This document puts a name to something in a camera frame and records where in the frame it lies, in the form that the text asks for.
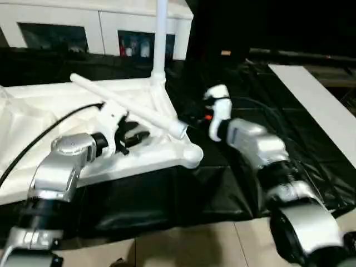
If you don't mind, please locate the black cabinet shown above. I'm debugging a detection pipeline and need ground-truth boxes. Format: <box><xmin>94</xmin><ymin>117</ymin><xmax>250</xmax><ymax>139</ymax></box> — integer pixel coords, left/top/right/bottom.
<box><xmin>186</xmin><ymin>0</ymin><xmax>356</xmax><ymax>63</ymax></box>

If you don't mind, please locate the white plastic table top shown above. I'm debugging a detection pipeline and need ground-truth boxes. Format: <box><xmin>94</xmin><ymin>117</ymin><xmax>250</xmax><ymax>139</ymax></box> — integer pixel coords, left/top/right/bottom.
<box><xmin>0</xmin><ymin>78</ymin><xmax>204</xmax><ymax>206</ymax></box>

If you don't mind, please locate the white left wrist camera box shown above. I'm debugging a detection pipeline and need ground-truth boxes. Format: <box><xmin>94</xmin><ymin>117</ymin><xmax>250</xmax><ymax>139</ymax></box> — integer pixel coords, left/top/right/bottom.
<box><xmin>97</xmin><ymin>101</ymin><xmax>130</xmax><ymax>157</ymax></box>

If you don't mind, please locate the white sideboard with glass doors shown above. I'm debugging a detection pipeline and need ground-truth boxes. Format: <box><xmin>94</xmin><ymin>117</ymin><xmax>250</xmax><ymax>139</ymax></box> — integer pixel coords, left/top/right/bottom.
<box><xmin>0</xmin><ymin>0</ymin><xmax>194</xmax><ymax>61</ymax></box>

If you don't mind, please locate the black mat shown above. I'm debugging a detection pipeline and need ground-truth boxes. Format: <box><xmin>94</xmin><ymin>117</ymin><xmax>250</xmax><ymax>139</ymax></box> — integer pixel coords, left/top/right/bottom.
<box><xmin>0</xmin><ymin>47</ymin><xmax>356</xmax><ymax>234</ymax></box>

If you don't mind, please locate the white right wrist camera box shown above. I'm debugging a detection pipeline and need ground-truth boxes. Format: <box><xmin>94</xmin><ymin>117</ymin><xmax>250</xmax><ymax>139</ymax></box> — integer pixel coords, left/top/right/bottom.
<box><xmin>202</xmin><ymin>85</ymin><xmax>232</xmax><ymax>143</ymax></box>

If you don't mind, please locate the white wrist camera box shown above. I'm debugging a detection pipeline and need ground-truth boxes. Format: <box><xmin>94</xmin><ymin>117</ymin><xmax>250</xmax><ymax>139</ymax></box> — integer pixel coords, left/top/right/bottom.
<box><xmin>202</xmin><ymin>85</ymin><xmax>232</xmax><ymax>143</ymax></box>
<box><xmin>97</xmin><ymin>101</ymin><xmax>130</xmax><ymax>157</ymax></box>

